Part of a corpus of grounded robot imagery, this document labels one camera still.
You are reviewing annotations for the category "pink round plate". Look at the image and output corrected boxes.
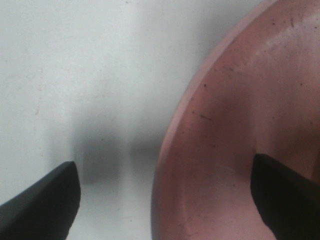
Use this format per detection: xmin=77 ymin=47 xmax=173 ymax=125
xmin=151 ymin=0 xmax=320 ymax=240

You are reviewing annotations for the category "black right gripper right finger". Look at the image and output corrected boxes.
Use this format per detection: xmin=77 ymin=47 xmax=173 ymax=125
xmin=250 ymin=153 xmax=320 ymax=240

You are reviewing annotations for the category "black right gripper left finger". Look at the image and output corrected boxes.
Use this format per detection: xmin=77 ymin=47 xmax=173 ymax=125
xmin=0 ymin=161 xmax=81 ymax=240

